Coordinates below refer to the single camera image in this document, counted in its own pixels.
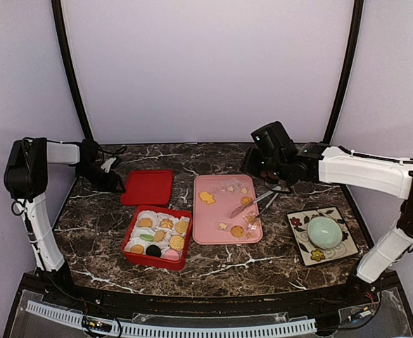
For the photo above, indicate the white paper cupcake liners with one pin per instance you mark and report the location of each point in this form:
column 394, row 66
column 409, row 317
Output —
column 164, row 245

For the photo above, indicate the light green bowl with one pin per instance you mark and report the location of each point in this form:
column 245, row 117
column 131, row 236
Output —
column 324, row 232

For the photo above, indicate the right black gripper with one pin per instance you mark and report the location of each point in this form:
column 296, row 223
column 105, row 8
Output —
column 250, row 163

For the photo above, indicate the red cookie box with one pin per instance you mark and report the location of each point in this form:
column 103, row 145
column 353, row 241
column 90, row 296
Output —
column 158, row 263

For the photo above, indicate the metal serving tongs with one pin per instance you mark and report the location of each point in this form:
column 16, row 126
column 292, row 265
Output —
column 273, row 194

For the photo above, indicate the red box lid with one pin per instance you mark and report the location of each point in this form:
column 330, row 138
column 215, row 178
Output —
column 148, row 187

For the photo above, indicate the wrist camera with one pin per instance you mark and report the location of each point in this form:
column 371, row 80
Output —
column 273, row 139
column 89, row 150

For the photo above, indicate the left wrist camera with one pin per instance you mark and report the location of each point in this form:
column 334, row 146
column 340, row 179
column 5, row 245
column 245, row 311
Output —
column 89, row 150

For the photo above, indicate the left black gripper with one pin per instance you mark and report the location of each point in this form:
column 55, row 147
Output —
column 110, row 183

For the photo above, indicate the pink round cookie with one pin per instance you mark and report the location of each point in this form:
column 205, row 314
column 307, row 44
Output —
column 171, row 255

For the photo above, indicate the clear wrapped star candies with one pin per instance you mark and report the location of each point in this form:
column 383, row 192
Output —
column 227, row 197

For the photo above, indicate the round tan cookie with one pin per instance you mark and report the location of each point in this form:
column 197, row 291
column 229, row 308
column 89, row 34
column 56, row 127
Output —
column 137, row 249

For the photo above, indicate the round waffle cookie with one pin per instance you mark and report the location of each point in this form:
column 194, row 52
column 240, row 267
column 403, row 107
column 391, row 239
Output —
column 177, row 242
column 181, row 227

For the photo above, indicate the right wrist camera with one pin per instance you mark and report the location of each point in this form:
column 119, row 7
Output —
column 273, row 139

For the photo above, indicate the green round cookie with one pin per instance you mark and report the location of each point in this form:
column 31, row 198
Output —
column 147, row 237

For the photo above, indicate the swirl cookie right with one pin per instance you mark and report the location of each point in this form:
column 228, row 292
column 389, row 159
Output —
column 246, row 200

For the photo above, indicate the black round cookie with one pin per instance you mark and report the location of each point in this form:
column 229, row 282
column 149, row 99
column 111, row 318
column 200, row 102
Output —
column 154, row 251

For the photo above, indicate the flower cookie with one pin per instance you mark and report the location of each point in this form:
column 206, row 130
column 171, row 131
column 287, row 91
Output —
column 146, row 222
column 159, row 236

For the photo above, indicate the white cable duct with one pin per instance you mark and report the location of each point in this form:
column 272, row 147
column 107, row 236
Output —
column 147, row 325

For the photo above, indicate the swirl butter cookie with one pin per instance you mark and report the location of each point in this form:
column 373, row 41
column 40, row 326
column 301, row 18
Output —
column 166, row 223

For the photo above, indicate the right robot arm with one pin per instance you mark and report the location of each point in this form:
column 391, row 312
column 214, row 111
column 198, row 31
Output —
column 320, row 162

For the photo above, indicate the fish shaped cookie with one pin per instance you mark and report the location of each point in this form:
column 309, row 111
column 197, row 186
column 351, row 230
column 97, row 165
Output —
column 207, row 198

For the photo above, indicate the round orange cookie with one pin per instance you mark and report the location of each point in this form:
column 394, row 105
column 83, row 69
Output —
column 237, row 231

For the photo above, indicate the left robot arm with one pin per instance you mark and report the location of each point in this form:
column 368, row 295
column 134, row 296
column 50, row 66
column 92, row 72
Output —
column 26, row 180

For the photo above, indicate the right black frame post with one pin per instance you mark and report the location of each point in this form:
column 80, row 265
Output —
column 351, row 46

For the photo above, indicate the floral square plate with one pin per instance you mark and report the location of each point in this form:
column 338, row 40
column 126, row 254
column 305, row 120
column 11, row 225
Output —
column 314, row 255

